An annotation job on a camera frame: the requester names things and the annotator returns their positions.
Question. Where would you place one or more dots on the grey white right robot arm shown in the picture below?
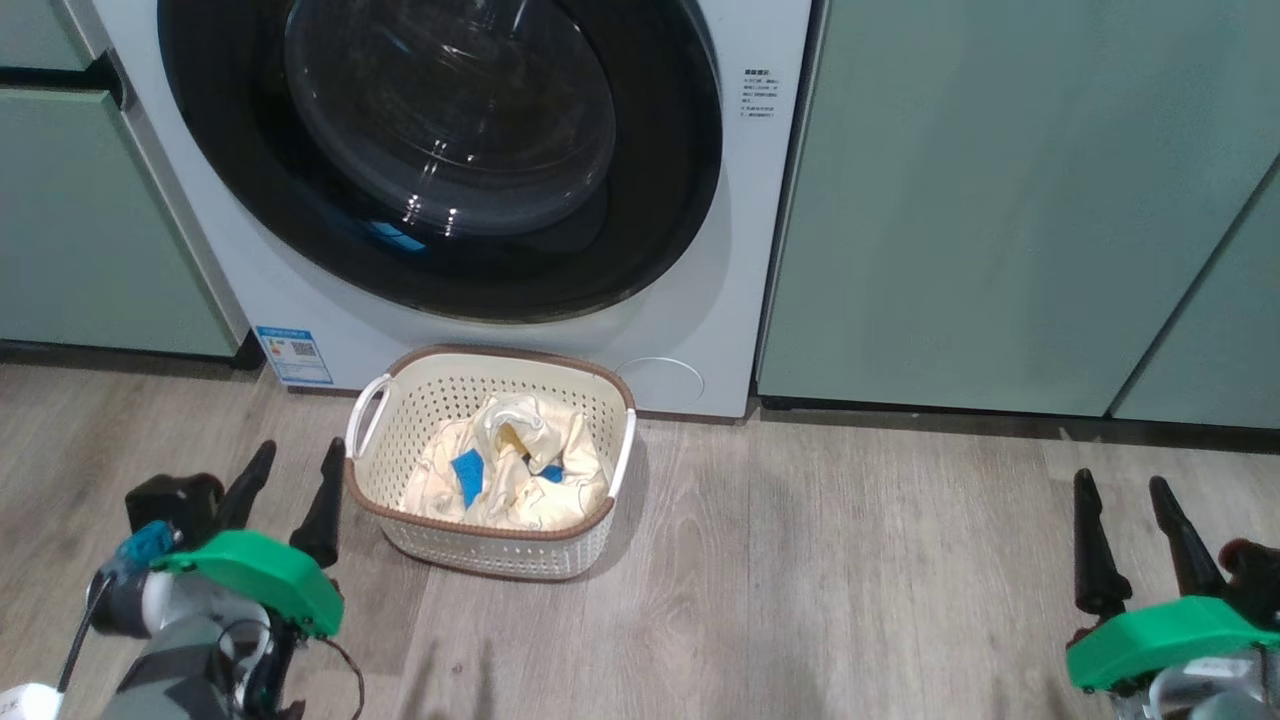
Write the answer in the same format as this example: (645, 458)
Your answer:
(1220, 695)

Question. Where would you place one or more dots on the cream yellow blue garment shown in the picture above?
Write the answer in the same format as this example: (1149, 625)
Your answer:
(560, 470)

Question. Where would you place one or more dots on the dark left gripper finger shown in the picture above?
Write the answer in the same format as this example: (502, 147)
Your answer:
(322, 515)
(245, 490)

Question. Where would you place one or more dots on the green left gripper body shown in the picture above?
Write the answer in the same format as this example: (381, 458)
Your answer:
(270, 575)

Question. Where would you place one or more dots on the blue energy label sticker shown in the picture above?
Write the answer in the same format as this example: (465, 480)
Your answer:
(293, 355)

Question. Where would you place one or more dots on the white front-load washing machine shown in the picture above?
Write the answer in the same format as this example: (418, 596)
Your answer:
(700, 320)

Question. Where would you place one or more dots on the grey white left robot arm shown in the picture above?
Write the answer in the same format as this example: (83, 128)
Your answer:
(170, 660)

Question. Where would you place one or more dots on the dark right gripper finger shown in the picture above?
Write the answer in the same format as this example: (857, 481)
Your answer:
(1097, 560)
(1190, 545)

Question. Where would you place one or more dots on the cream perforated laundry basket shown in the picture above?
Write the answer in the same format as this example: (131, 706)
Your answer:
(420, 400)

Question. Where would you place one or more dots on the round glass washer door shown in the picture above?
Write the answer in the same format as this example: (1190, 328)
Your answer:
(450, 130)

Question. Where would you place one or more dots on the green cabinet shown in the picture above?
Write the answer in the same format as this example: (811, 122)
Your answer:
(90, 230)

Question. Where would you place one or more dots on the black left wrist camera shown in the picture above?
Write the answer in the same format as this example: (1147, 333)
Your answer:
(175, 500)

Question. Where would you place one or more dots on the sage green drawer front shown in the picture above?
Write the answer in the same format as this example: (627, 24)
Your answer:
(40, 30)

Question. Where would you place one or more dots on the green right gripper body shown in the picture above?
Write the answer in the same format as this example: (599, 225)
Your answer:
(1170, 635)

